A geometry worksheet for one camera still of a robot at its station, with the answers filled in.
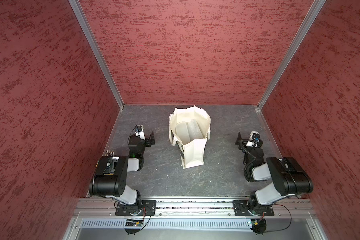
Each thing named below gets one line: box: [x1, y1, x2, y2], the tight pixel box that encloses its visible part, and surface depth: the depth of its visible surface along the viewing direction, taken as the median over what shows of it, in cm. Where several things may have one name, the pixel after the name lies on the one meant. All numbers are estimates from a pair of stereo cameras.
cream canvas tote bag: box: [168, 105, 211, 169], surface depth 87 cm
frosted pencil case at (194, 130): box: [187, 119, 204, 141], surface depth 91 cm
